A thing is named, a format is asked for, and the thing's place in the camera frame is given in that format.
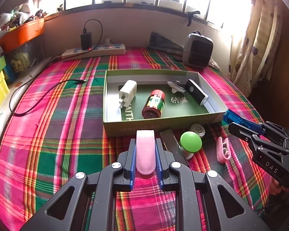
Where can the white power strip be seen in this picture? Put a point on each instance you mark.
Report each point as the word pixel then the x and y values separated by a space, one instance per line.
pixel 101 50

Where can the white round jar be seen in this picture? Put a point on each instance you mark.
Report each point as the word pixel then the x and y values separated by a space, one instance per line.
pixel 198 129

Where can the grey space heater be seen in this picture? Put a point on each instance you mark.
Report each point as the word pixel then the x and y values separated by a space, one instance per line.
pixel 197 50

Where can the white charger plug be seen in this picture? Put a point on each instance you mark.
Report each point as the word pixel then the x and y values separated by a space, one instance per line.
pixel 127 93

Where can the green mushroom suction holder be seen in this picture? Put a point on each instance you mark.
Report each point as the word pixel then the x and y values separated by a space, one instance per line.
pixel 190 143

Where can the cream heart curtain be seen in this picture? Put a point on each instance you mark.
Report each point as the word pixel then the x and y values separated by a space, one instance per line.
pixel 256 28

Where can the black silver flashlight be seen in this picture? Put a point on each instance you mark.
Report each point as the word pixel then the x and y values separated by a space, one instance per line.
pixel 196 92

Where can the red cap green bottle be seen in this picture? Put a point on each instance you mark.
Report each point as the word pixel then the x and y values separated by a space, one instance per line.
pixel 154 105

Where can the dark rectangular bar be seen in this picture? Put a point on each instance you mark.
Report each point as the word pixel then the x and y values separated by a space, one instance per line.
pixel 171 144

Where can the orange storage bin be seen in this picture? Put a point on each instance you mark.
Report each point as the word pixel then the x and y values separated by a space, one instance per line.
pixel 21 35

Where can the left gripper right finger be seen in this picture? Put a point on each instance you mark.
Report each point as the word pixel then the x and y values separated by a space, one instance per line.
pixel 168 171

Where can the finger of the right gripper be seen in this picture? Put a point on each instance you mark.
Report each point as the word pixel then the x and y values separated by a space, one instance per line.
pixel 272 131
pixel 245 134

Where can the black power adapter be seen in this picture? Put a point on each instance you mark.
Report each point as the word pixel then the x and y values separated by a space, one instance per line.
pixel 86 40

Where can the person right hand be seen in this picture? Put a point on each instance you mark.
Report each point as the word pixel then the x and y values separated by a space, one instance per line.
pixel 276 188

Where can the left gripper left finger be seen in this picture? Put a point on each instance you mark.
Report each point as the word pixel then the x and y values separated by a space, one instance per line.
pixel 125 181

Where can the plaid bed blanket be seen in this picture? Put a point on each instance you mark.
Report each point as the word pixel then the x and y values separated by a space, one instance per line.
pixel 64 134

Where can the dark folded cloth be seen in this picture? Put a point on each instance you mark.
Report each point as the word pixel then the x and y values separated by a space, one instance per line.
pixel 162 44

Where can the green cardboard box tray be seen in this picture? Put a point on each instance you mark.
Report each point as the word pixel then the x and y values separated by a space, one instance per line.
pixel 180 109

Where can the blue transparent usb device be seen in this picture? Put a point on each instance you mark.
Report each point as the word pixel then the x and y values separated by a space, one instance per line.
pixel 231 117

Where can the pink clip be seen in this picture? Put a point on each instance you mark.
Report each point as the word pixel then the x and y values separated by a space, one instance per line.
pixel 223 152
pixel 145 153

